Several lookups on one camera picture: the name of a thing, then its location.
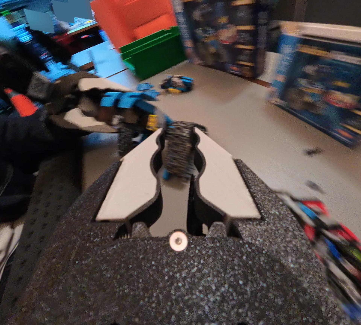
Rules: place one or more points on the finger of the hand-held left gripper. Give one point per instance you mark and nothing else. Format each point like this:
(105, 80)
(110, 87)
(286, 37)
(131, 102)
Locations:
(81, 122)
(96, 85)

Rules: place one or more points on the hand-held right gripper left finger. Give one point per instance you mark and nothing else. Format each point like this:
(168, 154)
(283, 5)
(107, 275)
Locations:
(132, 187)

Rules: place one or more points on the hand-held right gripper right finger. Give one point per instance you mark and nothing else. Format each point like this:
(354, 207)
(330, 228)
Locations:
(225, 187)

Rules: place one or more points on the blue grey tracked toy robot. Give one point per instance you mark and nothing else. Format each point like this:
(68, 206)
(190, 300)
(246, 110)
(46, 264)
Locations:
(177, 147)

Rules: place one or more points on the pile of toy building pieces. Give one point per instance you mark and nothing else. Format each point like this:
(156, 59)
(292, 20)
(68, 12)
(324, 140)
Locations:
(324, 232)

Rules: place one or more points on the person's left forearm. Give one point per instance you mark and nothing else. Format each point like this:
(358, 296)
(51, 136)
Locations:
(28, 133)

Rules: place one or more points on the grey desk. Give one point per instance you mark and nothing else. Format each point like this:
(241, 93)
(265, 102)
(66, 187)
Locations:
(253, 122)

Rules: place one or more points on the orange traffic cone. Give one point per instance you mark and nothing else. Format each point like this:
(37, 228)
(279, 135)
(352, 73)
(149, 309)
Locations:
(21, 103)

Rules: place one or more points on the blue toy panel piece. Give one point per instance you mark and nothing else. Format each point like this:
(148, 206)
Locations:
(145, 86)

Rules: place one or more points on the green plastic bin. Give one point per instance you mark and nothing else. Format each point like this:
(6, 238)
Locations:
(155, 54)

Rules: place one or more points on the orange felt bag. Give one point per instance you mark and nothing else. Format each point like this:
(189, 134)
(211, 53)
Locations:
(135, 15)

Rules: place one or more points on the small blue black toy car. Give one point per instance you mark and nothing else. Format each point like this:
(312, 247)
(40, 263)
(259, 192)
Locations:
(177, 84)

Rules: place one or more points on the black dimpled pad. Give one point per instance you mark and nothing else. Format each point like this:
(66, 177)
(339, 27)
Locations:
(50, 203)

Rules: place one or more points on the small grey connector piece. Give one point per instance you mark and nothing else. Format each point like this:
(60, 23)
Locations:
(315, 186)

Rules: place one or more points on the small black pin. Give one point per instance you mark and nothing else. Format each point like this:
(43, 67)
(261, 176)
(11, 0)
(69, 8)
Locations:
(313, 151)

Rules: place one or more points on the person's dark denim jacket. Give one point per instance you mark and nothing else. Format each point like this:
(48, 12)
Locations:
(14, 189)

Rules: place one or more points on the person's white shirt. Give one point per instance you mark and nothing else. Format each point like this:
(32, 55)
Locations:
(10, 243)

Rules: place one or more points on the building robot kit booklet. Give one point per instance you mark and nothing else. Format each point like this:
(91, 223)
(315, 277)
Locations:
(318, 82)

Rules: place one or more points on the dark blue toy kit box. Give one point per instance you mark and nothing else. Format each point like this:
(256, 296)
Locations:
(220, 20)

